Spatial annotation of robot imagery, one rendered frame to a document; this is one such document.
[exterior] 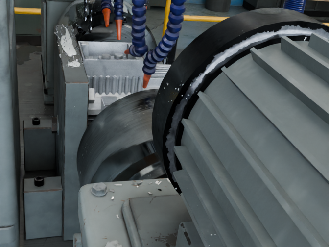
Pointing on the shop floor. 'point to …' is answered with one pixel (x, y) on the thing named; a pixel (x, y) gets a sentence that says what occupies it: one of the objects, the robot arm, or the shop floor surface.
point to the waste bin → (218, 5)
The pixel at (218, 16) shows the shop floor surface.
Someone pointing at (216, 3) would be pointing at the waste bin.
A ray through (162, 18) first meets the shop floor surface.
